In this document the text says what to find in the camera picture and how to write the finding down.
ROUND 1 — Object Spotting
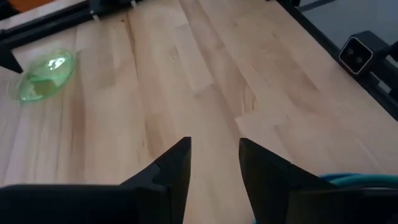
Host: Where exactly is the small clear green plate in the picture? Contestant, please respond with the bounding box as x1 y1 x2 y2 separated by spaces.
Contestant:
7 49 78 104

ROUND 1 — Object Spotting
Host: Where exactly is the large teal plastic plate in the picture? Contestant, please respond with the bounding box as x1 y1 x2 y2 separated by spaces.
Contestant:
335 175 398 189

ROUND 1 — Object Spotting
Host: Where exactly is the large blue plastic plate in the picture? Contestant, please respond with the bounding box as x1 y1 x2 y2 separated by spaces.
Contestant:
319 172 371 180

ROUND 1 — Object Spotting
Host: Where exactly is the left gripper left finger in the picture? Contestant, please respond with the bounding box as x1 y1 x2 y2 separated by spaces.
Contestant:
0 136 192 224

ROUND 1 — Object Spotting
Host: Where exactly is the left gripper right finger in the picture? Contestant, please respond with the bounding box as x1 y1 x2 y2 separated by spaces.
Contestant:
238 138 398 224

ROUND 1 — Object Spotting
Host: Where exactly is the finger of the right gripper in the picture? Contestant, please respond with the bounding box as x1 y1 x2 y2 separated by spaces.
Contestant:
0 43 24 75

